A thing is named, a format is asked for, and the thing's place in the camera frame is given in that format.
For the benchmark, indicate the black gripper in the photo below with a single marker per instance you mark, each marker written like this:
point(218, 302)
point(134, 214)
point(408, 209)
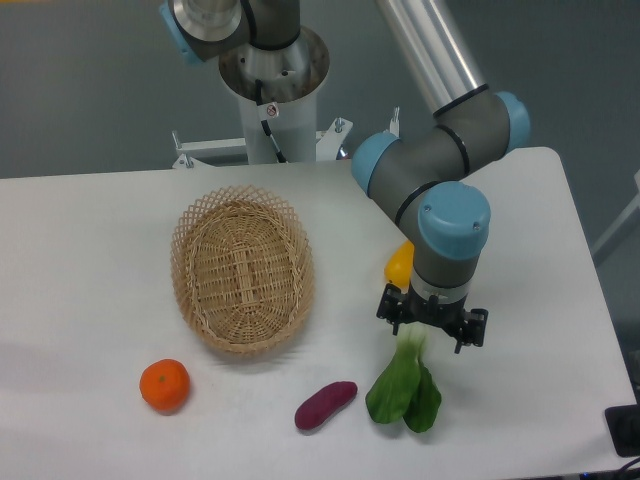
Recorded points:
point(439, 307)

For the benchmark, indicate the green leafy vegetable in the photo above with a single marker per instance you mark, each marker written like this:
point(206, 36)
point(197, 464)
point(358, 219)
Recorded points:
point(406, 390)

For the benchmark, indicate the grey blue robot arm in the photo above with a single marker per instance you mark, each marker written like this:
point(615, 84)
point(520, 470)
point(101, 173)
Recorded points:
point(419, 185)

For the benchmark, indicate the yellow mango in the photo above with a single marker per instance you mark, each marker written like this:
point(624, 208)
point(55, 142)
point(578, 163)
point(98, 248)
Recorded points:
point(397, 270)

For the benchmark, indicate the purple sweet potato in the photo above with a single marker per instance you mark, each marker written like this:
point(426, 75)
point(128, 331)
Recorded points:
point(319, 407)

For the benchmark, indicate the woven wicker basket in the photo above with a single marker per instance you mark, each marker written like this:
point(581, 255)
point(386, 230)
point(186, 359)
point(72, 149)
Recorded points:
point(242, 270)

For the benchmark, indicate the black device at table edge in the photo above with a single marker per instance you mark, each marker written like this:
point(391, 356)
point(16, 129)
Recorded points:
point(623, 426)

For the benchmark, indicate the orange tangerine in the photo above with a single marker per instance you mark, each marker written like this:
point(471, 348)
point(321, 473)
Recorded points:
point(165, 385)

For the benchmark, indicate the white metal mounting frame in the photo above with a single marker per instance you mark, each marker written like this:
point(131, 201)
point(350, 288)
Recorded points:
point(295, 145)

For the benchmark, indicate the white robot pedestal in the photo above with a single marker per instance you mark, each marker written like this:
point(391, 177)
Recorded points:
point(277, 90)

